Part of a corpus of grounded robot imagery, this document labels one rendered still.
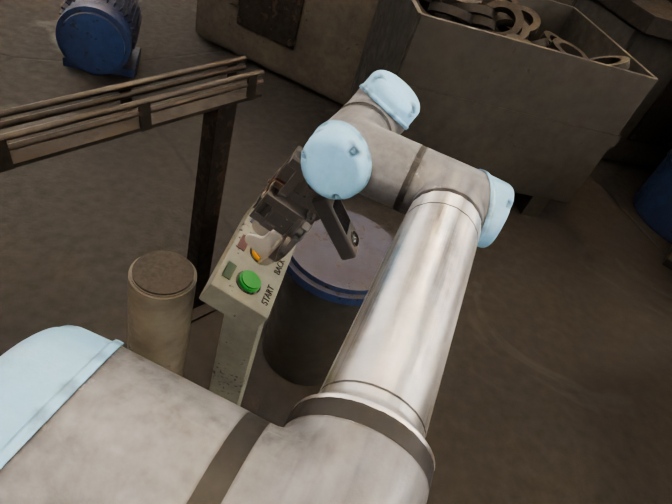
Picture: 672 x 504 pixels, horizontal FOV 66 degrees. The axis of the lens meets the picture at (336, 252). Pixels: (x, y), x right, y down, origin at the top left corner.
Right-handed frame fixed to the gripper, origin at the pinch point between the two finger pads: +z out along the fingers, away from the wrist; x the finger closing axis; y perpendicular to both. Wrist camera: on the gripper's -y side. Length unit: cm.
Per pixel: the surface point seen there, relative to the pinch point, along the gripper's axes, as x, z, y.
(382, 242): -44, 14, -29
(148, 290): 1.8, 19.8, 12.5
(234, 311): 4.5, 9.4, -0.6
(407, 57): -132, 2, -18
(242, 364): -2.5, 30.6, -11.3
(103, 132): -17.8, 12.3, 34.8
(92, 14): -138, 70, 88
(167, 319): 1.5, 24.6, 6.8
